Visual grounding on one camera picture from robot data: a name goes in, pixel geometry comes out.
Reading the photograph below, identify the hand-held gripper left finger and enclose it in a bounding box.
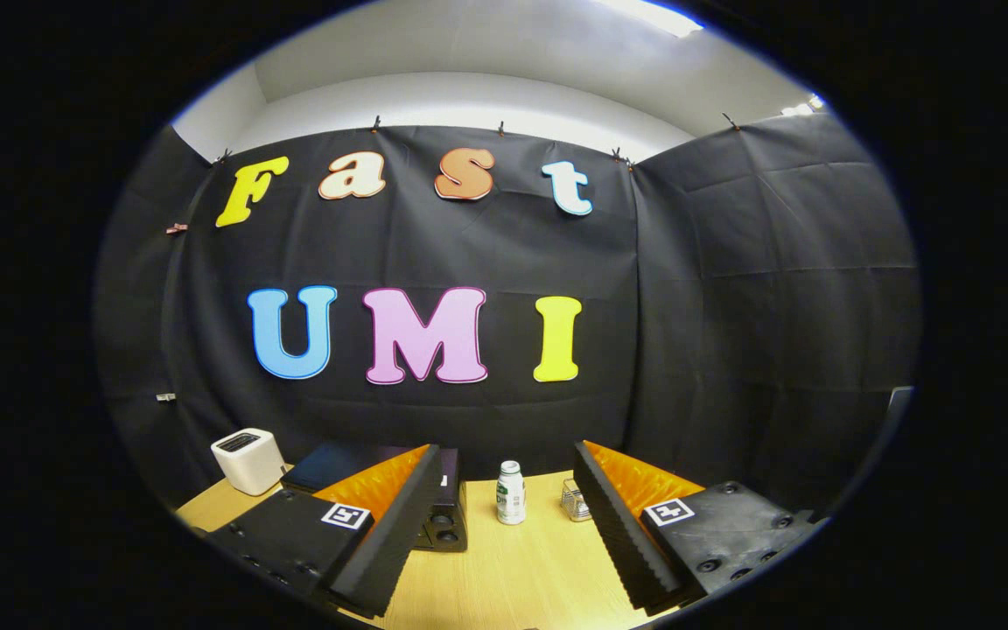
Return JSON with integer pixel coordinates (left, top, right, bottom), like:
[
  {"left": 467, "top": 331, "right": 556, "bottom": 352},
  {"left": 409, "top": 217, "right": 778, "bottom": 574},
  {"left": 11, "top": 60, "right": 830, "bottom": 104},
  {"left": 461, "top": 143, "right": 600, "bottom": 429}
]
[{"left": 198, "top": 444, "right": 444, "bottom": 620}]

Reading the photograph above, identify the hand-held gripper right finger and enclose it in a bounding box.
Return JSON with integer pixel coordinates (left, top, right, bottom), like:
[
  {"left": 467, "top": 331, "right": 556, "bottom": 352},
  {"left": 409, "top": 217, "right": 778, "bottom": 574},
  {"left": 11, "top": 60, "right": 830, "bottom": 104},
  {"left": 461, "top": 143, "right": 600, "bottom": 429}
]
[{"left": 574, "top": 440, "right": 829, "bottom": 618}]

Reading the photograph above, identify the black toaster oven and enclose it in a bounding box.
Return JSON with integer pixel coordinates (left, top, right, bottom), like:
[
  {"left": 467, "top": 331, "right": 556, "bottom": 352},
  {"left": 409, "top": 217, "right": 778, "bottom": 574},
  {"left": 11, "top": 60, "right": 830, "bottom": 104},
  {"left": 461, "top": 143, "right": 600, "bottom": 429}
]
[{"left": 281, "top": 440, "right": 470, "bottom": 553}]

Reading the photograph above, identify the white pop-up toaster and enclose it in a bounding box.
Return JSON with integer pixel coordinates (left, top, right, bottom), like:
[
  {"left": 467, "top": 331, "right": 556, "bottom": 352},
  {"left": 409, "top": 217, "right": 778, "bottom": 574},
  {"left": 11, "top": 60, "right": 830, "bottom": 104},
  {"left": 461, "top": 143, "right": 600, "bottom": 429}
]
[{"left": 211, "top": 428, "right": 286, "bottom": 497}]

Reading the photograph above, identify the white green drink bottle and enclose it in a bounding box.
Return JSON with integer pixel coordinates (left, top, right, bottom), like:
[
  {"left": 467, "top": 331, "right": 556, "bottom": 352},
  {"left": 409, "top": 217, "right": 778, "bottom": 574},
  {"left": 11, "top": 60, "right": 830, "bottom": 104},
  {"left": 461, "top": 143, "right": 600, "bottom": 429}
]
[{"left": 495, "top": 460, "right": 527, "bottom": 526}]

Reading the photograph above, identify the black backdrop cloth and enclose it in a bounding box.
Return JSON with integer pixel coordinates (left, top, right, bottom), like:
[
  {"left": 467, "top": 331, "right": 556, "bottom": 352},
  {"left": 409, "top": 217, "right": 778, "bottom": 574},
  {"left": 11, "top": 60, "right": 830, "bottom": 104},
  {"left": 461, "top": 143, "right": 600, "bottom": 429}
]
[{"left": 93, "top": 112, "right": 923, "bottom": 526}]

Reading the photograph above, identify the ceiling light strip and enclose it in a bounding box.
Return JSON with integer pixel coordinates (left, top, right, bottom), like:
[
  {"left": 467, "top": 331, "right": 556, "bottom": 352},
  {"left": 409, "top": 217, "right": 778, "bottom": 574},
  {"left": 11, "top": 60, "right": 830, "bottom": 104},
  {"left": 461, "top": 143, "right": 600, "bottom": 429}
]
[{"left": 591, "top": 0, "right": 704, "bottom": 39}]

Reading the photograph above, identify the metal wire holder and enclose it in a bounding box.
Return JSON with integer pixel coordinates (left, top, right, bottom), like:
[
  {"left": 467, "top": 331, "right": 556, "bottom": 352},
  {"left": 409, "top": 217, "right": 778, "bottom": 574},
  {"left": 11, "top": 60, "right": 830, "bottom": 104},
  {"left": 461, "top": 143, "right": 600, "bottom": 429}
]
[{"left": 560, "top": 478, "right": 592, "bottom": 522}]

